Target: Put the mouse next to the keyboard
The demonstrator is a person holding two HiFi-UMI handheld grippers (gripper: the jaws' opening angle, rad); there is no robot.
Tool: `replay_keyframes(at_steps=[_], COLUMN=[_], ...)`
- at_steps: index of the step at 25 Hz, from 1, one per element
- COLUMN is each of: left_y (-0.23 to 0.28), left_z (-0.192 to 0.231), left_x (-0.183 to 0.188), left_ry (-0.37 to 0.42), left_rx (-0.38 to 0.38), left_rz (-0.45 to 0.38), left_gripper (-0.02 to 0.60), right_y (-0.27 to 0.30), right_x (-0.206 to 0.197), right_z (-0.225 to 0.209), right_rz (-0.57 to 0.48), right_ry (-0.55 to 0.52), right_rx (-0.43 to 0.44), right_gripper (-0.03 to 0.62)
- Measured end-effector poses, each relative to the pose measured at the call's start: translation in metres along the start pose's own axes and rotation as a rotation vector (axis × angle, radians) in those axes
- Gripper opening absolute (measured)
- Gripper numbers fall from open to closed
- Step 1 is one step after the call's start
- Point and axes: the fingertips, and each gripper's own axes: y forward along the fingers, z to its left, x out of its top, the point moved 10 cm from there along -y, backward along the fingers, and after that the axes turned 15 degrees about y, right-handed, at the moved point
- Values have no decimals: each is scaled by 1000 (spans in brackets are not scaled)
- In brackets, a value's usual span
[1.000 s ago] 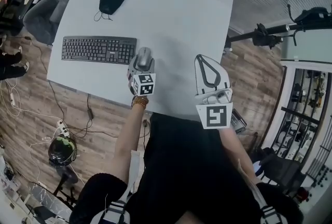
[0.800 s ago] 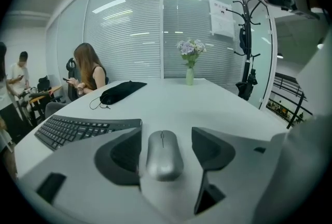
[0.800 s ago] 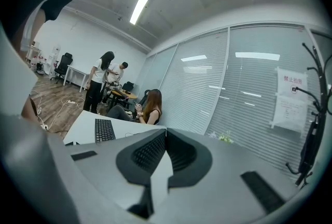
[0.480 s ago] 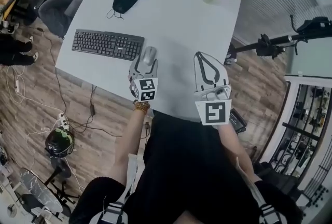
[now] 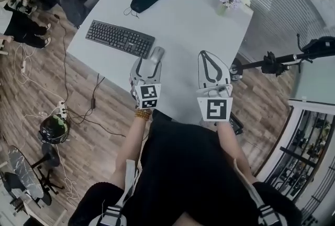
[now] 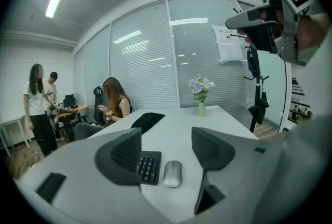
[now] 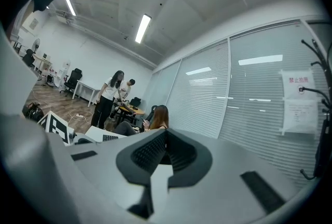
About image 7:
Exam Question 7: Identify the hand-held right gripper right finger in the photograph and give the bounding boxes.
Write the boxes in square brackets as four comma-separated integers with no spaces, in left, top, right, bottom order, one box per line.
[155,128,299,224]

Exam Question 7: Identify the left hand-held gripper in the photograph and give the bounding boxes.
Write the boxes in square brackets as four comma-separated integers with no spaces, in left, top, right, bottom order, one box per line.
[37,110,96,146]

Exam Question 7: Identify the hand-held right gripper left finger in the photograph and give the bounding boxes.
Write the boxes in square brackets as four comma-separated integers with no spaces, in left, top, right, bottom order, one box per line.
[50,128,167,224]

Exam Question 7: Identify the white desk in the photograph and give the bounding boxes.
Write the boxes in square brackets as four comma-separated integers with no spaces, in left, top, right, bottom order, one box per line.
[72,80,102,107]
[32,53,52,73]

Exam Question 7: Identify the black helmet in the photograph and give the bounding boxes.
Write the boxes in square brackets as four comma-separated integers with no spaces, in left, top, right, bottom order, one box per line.
[22,102,45,122]

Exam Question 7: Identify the orange round table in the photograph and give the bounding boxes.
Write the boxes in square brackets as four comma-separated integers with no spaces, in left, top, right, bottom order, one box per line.
[116,103,146,128]

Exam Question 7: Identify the black office chair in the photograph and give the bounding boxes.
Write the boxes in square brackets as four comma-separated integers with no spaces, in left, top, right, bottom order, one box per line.
[149,105,159,120]
[64,68,83,96]
[22,48,36,68]

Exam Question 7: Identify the white water dispenser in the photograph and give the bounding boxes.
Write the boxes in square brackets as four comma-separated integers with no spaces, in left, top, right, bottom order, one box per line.
[58,61,71,91]

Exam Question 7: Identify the white paper notice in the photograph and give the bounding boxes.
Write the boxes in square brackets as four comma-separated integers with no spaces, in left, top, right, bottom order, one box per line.
[281,98,319,134]

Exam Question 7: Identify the black coat rack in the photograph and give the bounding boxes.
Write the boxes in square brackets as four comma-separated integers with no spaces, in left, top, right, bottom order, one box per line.
[300,38,332,181]

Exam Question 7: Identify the standing fan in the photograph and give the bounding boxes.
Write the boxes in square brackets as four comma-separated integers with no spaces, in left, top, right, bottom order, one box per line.
[31,38,41,54]

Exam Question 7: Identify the white paper sign red print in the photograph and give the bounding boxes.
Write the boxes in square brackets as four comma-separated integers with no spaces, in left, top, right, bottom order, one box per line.
[279,69,316,101]

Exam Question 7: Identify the long ceiling light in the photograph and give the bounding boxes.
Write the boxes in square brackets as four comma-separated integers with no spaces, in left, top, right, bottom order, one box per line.
[62,0,77,17]
[134,13,152,44]

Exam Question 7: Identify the white cable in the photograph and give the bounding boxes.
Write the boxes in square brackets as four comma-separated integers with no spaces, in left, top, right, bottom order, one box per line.
[68,109,93,122]

